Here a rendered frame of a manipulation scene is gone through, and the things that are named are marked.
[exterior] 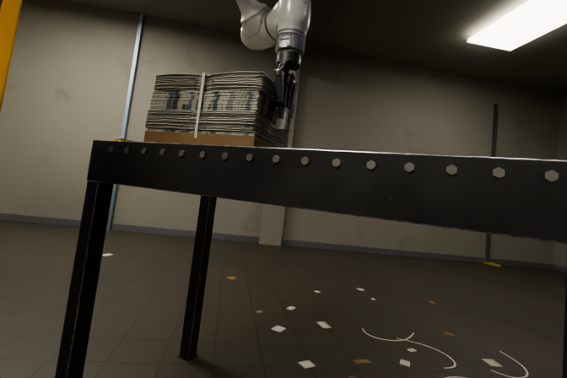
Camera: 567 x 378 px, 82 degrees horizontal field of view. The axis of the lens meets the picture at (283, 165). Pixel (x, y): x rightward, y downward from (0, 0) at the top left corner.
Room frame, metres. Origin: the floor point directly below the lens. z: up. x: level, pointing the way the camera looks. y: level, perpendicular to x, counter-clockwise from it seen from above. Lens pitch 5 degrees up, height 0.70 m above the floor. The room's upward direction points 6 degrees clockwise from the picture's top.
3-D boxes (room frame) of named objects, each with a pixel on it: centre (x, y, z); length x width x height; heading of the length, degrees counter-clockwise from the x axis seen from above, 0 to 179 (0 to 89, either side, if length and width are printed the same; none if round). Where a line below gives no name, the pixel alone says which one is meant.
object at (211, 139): (1.02, 0.11, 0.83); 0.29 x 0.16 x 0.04; 160
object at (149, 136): (1.10, 0.31, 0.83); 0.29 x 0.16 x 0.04; 160
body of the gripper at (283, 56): (0.97, 0.02, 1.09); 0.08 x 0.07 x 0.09; 154
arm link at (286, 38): (0.97, 0.02, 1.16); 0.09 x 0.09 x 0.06
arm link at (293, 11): (0.98, 0.03, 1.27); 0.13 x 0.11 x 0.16; 41
